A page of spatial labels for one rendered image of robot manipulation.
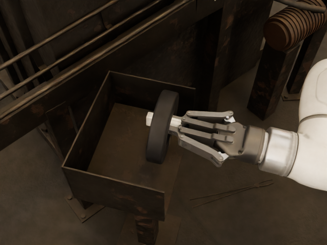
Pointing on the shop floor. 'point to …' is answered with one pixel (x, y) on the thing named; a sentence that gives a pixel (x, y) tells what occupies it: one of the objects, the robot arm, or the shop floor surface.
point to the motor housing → (281, 54)
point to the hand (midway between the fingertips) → (163, 122)
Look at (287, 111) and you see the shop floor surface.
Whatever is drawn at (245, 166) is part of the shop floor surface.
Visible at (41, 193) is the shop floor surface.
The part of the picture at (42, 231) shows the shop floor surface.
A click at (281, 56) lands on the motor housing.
